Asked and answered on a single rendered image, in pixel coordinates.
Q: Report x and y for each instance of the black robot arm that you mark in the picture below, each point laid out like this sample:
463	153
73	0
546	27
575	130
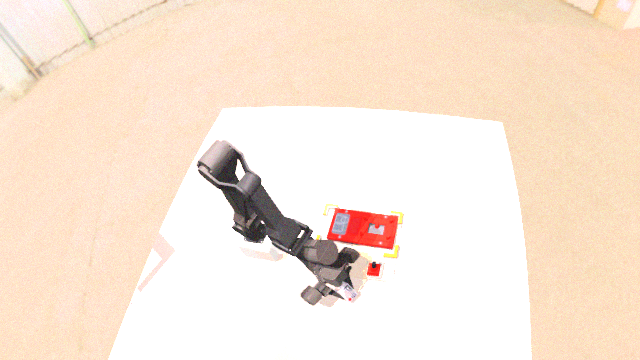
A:
252	205

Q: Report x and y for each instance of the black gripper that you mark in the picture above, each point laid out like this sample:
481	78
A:
312	295

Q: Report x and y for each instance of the red flat rectangular plate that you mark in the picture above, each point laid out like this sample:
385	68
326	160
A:
363	228

